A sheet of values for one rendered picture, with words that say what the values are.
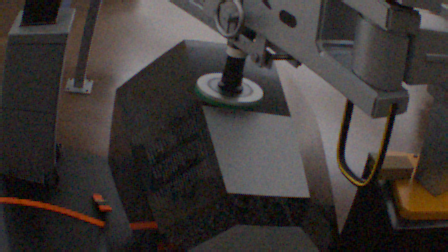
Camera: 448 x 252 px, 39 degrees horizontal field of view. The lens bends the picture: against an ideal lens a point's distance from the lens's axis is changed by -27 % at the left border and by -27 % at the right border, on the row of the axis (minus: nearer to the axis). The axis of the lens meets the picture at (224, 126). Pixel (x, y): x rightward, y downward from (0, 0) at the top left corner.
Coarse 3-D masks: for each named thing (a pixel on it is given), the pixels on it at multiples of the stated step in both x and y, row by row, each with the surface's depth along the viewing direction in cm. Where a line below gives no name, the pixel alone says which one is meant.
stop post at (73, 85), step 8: (96, 0) 440; (96, 8) 443; (88, 16) 445; (96, 16) 446; (88, 24) 448; (88, 32) 451; (88, 40) 453; (80, 48) 455; (88, 48) 456; (80, 56) 458; (88, 56) 458; (80, 64) 460; (80, 72) 463; (72, 80) 476; (80, 80) 465; (88, 80) 480; (72, 88) 465; (80, 88) 467; (88, 88) 469
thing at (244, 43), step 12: (168, 0) 291; (180, 0) 284; (192, 0) 294; (192, 12) 278; (240, 36) 256; (240, 48) 257; (252, 48) 252; (276, 48) 260; (252, 60) 247; (288, 60) 255
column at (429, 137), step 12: (432, 108) 258; (444, 108) 251; (432, 120) 259; (444, 120) 252; (432, 132) 259; (444, 132) 252; (432, 144) 260; (444, 144) 253; (420, 156) 267; (432, 156) 260; (444, 156) 253; (420, 168) 267; (432, 168) 260; (444, 168) 253; (420, 180) 267; (432, 180) 260; (444, 180) 258; (432, 192) 260
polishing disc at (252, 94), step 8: (200, 80) 275; (208, 80) 276; (216, 80) 277; (248, 80) 282; (200, 88) 270; (208, 88) 271; (216, 88) 272; (248, 88) 276; (256, 88) 278; (208, 96) 267; (216, 96) 266; (224, 96) 267; (232, 96) 268; (240, 96) 269; (248, 96) 271; (256, 96) 272; (232, 104) 266; (240, 104) 266; (248, 104) 267
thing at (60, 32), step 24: (24, 48) 321; (48, 48) 324; (24, 72) 327; (48, 72) 330; (24, 96) 333; (48, 96) 336; (0, 120) 337; (24, 120) 339; (48, 120) 342; (0, 144) 343; (24, 144) 346; (48, 144) 348; (0, 168) 350; (24, 168) 352; (48, 168) 354
